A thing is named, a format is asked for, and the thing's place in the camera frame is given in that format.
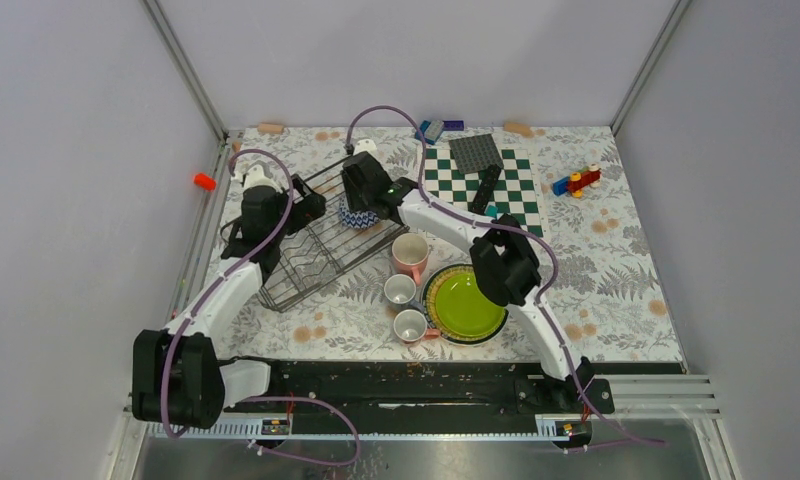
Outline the colourful toy brick vehicle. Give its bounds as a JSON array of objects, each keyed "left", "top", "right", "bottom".
[{"left": 551, "top": 163, "right": 601, "bottom": 198}]

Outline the blue grey toy brick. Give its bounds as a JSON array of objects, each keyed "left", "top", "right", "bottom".
[{"left": 414, "top": 120, "right": 444, "bottom": 145}]

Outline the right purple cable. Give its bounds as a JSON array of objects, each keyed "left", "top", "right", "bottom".
[{"left": 344, "top": 104, "right": 670, "bottom": 455}]

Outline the green white chessboard mat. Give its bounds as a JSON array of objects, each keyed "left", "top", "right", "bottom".
[{"left": 423, "top": 147, "right": 549, "bottom": 240}]

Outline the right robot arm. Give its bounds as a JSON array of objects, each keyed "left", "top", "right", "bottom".
[{"left": 342, "top": 146, "right": 594, "bottom": 412}]

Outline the salmon ceramic mug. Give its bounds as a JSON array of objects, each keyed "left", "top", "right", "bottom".
[{"left": 392, "top": 309, "right": 441, "bottom": 344}]

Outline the woven bamboo tray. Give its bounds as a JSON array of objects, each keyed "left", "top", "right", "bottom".
[{"left": 423, "top": 266, "right": 509, "bottom": 344}]

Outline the white plate green red rim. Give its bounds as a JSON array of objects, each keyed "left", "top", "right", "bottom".
[{"left": 419, "top": 262, "right": 511, "bottom": 348}]

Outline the white blue patterned bowl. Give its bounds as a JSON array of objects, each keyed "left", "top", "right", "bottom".
[{"left": 338, "top": 203, "right": 381, "bottom": 230}]

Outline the black wire dish rack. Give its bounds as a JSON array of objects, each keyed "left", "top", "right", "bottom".
[{"left": 258, "top": 160, "right": 408, "bottom": 312}]

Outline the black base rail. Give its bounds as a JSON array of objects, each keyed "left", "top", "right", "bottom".
[{"left": 221, "top": 357, "right": 686, "bottom": 439}]

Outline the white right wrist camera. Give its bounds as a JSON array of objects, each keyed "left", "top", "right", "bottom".
[{"left": 345, "top": 138, "right": 378, "bottom": 156}]

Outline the grey dotted mug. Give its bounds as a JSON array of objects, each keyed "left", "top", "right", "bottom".
[{"left": 383, "top": 274, "right": 424, "bottom": 313}]

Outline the tan wooden block left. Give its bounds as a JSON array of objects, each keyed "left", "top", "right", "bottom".
[{"left": 256, "top": 123, "right": 285, "bottom": 135}]

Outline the purple toy brick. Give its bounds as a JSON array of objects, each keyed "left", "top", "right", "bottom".
[{"left": 443, "top": 120, "right": 465, "bottom": 132}]

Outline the grey studded building plate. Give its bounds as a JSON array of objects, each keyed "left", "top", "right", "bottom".
[{"left": 448, "top": 134, "right": 503, "bottom": 175}]

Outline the pink ceramic mug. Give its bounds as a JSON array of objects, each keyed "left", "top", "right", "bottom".
[{"left": 391, "top": 233, "right": 430, "bottom": 286}]

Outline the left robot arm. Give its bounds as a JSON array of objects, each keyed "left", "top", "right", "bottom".
[{"left": 131, "top": 168, "right": 326, "bottom": 431}]

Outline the lime green plate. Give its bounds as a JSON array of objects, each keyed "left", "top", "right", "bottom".
[{"left": 431, "top": 272, "right": 506, "bottom": 341}]

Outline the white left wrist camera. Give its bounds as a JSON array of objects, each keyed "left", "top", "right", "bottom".
[{"left": 231, "top": 164, "right": 283, "bottom": 193}]

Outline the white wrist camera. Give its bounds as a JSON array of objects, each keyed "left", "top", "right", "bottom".
[
  {"left": 231, "top": 164, "right": 283, "bottom": 193},
  {"left": 345, "top": 138, "right": 378, "bottom": 156}
]

